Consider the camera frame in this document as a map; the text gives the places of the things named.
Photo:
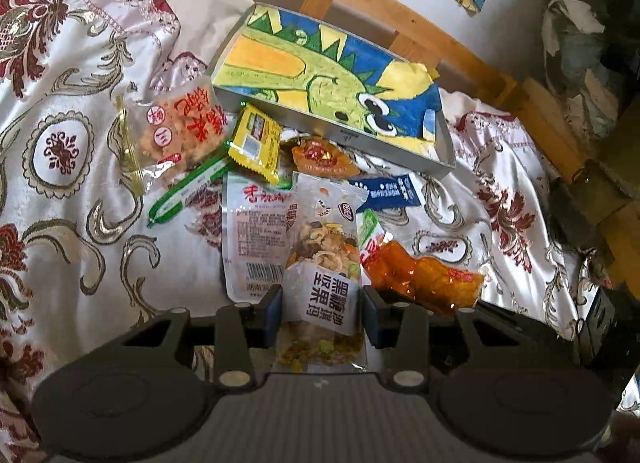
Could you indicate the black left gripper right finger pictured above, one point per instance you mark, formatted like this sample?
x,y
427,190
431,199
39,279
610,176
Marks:
x,y
499,381

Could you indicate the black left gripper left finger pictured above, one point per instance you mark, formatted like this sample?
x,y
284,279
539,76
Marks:
x,y
155,386

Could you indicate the orange spicy tofu packet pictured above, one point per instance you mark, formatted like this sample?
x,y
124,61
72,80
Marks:
x,y
425,281

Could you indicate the mixed nuts clear bag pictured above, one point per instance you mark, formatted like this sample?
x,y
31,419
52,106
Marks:
x,y
322,277

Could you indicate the white kelp snack pouch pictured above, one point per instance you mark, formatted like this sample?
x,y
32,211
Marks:
x,y
254,242

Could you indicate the green sausage stick packet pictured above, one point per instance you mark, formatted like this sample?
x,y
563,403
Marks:
x,y
173,201

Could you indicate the blue white stick packet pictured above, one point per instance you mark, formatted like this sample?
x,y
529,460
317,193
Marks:
x,y
387,192

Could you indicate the clear rice cracker bag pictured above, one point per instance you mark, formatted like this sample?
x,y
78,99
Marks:
x,y
171,134

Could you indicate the yellow snack bar packet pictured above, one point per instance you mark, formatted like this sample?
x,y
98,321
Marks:
x,y
255,143

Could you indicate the brown orange snack packet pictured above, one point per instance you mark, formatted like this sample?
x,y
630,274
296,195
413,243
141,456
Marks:
x,y
318,157

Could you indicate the floral satin bed cover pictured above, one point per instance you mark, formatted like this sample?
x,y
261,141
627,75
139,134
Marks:
x,y
80,267

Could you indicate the floral curtain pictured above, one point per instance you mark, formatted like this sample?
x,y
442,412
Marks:
x,y
591,63

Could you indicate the grey metal tray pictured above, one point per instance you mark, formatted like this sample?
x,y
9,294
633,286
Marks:
x,y
437,160

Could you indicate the white pillow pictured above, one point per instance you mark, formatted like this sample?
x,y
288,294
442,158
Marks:
x,y
193,33

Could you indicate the wooden bed frame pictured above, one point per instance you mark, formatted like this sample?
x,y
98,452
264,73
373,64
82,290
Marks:
x,y
417,39

